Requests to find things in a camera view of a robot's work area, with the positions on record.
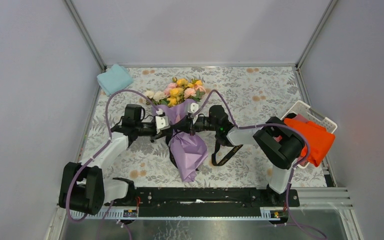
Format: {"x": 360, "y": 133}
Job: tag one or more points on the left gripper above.
{"x": 155, "y": 133}

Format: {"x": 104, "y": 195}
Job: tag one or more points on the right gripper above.
{"x": 194, "y": 124}

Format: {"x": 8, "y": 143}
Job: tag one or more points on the pink fake flower stem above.
{"x": 186, "y": 91}

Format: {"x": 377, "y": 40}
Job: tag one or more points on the white fake flower stem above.
{"x": 157, "y": 97}

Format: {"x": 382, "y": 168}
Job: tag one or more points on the black ribbon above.
{"x": 182, "y": 131}

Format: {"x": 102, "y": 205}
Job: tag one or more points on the pink purple wrapping paper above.
{"x": 189, "y": 153}

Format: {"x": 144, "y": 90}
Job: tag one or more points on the yellow fake flower stem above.
{"x": 174, "y": 102}

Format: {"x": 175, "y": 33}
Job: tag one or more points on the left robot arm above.
{"x": 84, "y": 188}

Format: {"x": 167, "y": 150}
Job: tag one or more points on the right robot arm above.
{"x": 281, "y": 144}

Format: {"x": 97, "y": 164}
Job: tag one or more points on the floral tablecloth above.
{"x": 253, "y": 94}

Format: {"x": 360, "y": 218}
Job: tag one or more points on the light blue folded towel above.
{"x": 116, "y": 78}

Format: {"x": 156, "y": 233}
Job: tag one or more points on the pink cloth in basket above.
{"x": 300, "y": 118}

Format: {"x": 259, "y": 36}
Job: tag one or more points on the white plastic basket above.
{"x": 309, "y": 113}

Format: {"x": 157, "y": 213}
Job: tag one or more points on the orange cloth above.
{"x": 319, "y": 139}

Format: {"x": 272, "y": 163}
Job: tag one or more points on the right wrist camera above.
{"x": 192, "y": 109}

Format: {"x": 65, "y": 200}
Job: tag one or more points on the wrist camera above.
{"x": 192, "y": 109}
{"x": 162, "y": 123}

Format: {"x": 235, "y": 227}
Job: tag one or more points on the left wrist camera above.
{"x": 162, "y": 123}

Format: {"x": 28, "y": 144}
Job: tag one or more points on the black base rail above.
{"x": 236, "y": 202}

